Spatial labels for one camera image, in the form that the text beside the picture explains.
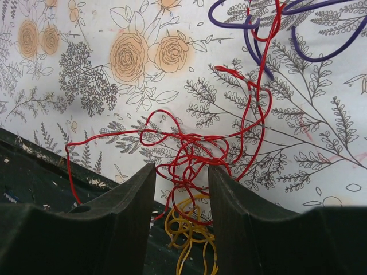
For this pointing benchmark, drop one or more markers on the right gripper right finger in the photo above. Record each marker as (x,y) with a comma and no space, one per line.
(256,236)

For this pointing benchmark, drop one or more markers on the floral table mat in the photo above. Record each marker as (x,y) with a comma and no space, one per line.
(117,84)

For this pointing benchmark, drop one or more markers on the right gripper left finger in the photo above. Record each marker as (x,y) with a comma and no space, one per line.
(107,235)

